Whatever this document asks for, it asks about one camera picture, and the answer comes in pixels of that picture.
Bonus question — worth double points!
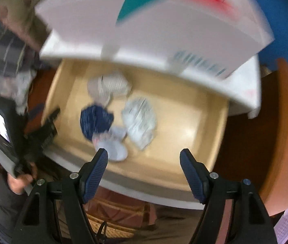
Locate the blue foam mat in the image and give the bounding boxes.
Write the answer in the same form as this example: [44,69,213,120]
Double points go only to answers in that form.
[241,0,288,87]

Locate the person's left forearm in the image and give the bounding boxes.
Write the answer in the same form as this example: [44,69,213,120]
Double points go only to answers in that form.
[0,183,32,244]

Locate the brown patterned rug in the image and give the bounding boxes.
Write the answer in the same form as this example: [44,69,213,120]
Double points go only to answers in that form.
[85,191,157,237]

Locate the person's left hand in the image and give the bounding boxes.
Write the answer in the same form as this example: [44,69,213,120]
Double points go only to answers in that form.
[8,165,38,195]

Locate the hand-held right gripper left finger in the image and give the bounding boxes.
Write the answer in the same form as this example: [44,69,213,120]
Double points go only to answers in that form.
[12,148,108,244]

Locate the orange wooden furniture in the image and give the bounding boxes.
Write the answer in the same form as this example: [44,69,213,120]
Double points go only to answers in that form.
[258,58,288,216]

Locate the dark blue underwear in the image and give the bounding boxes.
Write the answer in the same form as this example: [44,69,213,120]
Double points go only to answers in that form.
[80,104,114,140]

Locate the striped grey white underwear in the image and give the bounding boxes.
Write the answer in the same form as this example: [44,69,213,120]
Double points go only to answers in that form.
[87,72,132,106]

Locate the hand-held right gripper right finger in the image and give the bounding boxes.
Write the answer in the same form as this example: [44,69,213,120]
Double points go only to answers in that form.
[180,148,278,244]

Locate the pale lavender underwear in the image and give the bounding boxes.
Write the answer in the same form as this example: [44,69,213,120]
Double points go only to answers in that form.
[92,126,128,161]

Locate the white crumpled plastic bag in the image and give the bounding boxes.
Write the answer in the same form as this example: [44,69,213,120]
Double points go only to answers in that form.
[7,69,37,115]

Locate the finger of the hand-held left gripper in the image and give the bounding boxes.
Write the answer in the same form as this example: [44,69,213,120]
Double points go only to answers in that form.
[42,107,61,128]
[41,128,58,150]

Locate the wooden drawer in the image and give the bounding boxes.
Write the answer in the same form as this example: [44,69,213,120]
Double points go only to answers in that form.
[42,58,231,210]

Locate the grey plaid cloth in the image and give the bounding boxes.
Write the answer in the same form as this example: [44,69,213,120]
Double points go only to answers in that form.
[0,16,35,78]

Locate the white cardboard box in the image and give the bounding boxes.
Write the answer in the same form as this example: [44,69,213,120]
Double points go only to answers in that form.
[34,0,275,82]

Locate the floral beige curtain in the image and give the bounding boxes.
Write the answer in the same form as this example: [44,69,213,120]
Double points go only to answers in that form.
[0,0,50,51]

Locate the pale mint underwear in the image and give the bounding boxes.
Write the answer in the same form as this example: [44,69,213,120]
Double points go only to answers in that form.
[121,97,158,150]

